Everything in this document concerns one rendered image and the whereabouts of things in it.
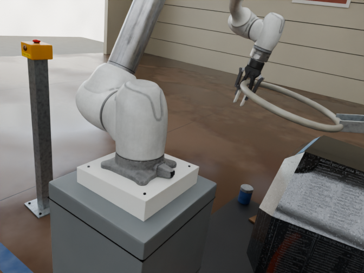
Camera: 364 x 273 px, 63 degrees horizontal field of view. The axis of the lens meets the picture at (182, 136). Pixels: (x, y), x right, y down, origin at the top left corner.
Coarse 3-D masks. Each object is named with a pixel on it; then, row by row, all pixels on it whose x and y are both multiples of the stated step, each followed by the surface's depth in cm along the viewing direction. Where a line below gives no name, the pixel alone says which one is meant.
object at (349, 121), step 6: (336, 114) 136; (342, 114) 135; (348, 114) 134; (354, 114) 134; (342, 120) 126; (348, 120) 126; (354, 120) 134; (360, 120) 133; (348, 126) 125; (354, 126) 125; (360, 126) 124; (354, 132) 125; (360, 132) 125
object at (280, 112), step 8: (248, 80) 144; (256, 80) 150; (240, 88) 134; (248, 88) 128; (272, 88) 155; (280, 88) 155; (248, 96) 125; (256, 96) 122; (296, 96) 154; (264, 104) 118; (312, 104) 150; (272, 112) 117; (280, 112) 115; (288, 112) 115; (328, 112) 142; (296, 120) 114; (304, 120) 114; (336, 120) 133; (312, 128) 116; (320, 128) 115; (328, 128) 116; (336, 128) 119
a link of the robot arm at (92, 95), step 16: (144, 0) 97; (160, 0) 99; (128, 16) 99; (144, 16) 98; (128, 32) 97; (144, 32) 99; (128, 48) 98; (144, 48) 102; (112, 64) 98; (128, 64) 98; (96, 80) 96; (112, 80) 95; (128, 80) 97; (80, 96) 99; (96, 96) 94; (80, 112) 101; (96, 112) 93
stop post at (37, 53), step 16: (32, 48) 155; (48, 48) 162; (32, 64) 162; (32, 80) 166; (48, 80) 170; (32, 96) 170; (48, 96) 173; (32, 112) 175; (48, 112) 177; (32, 128) 180; (48, 128) 180; (48, 144) 184; (48, 160) 188; (48, 176) 192; (48, 192) 196; (32, 208) 197; (48, 208) 199
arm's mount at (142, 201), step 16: (96, 160) 97; (176, 160) 103; (80, 176) 92; (96, 176) 88; (112, 176) 88; (176, 176) 92; (192, 176) 98; (96, 192) 89; (112, 192) 85; (128, 192) 81; (144, 192) 81; (160, 192) 83; (176, 192) 92; (128, 208) 83; (144, 208) 79; (160, 208) 86
